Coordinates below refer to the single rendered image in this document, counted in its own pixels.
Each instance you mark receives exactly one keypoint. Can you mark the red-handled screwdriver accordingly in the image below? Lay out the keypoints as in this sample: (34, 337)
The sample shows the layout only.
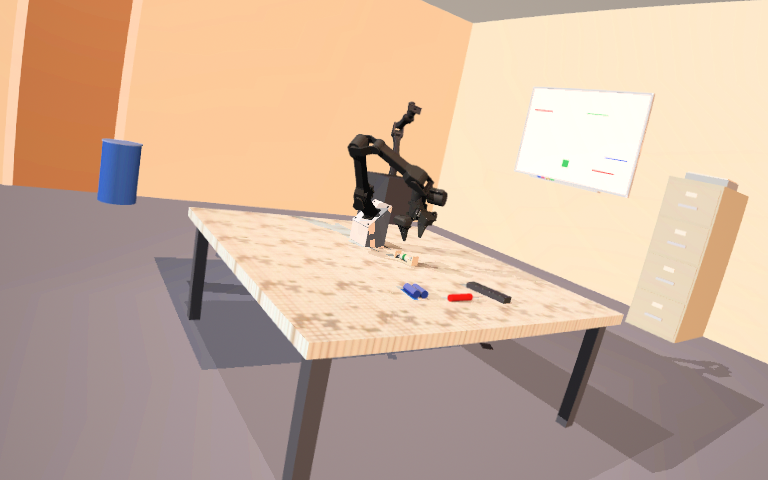
(461, 297)

